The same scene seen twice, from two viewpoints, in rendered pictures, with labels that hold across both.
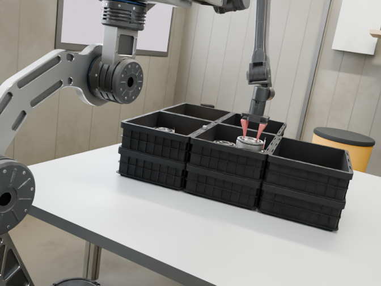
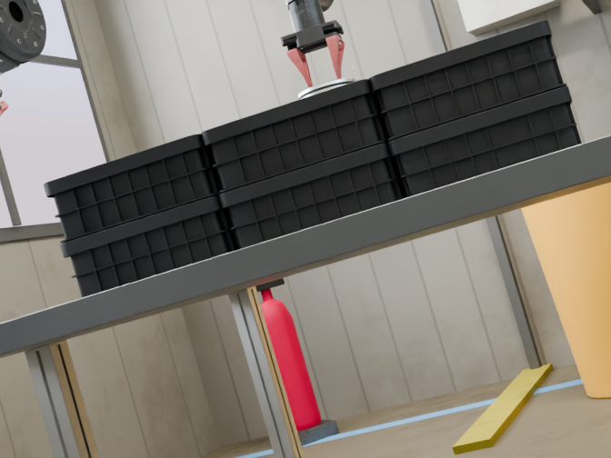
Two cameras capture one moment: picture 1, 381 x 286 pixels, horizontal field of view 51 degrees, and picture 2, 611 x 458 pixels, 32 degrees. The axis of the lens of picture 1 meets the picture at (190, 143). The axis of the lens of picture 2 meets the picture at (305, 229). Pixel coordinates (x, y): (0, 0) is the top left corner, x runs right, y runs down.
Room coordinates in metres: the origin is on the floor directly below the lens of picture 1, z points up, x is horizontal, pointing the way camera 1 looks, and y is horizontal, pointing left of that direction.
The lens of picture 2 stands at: (-0.30, 0.02, 0.65)
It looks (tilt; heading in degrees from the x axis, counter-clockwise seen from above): 2 degrees up; 355
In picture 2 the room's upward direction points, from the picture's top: 16 degrees counter-clockwise
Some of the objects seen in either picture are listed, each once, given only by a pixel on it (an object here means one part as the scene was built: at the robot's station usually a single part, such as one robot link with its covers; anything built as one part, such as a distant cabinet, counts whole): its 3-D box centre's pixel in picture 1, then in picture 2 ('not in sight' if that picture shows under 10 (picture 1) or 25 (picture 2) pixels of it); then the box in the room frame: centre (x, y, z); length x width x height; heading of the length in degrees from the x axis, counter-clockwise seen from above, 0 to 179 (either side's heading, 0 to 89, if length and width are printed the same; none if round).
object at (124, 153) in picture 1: (166, 158); (181, 250); (1.73, 0.10, 0.76); 0.40 x 0.30 x 0.12; 164
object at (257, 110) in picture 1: (257, 109); (308, 22); (1.53, -0.23, 1.07); 0.10 x 0.07 x 0.07; 73
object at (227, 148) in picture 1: (237, 139); (307, 122); (1.65, -0.19, 0.92); 0.40 x 0.30 x 0.02; 164
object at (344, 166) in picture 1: (308, 167); (474, 98); (1.56, -0.48, 0.87); 0.40 x 0.30 x 0.11; 164
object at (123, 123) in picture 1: (171, 124); (158, 170); (1.73, 0.10, 0.92); 0.40 x 0.30 x 0.02; 164
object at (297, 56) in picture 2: (250, 127); (313, 63); (1.53, -0.22, 1.00); 0.07 x 0.07 x 0.09; 73
